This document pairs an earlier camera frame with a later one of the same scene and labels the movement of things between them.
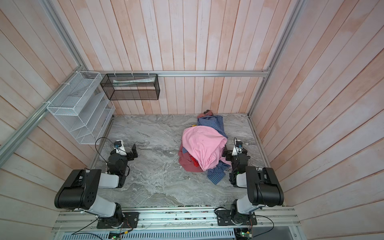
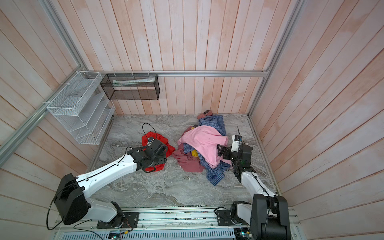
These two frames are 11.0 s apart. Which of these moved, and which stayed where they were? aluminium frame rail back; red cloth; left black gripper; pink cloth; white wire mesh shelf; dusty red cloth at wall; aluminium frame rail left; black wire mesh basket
Moved: left black gripper; pink cloth; red cloth
Stayed: black wire mesh basket; white wire mesh shelf; aluminium frame rail left; aluminium frame rail back; dusty red cloth at wall
